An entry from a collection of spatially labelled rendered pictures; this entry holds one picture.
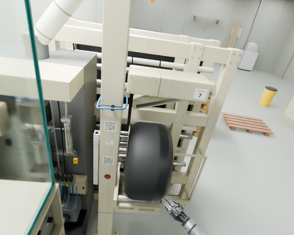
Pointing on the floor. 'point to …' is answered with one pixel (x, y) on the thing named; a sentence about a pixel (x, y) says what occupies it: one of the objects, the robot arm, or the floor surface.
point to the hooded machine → (248, 57)
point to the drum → (267, 96)
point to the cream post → (112, 65)
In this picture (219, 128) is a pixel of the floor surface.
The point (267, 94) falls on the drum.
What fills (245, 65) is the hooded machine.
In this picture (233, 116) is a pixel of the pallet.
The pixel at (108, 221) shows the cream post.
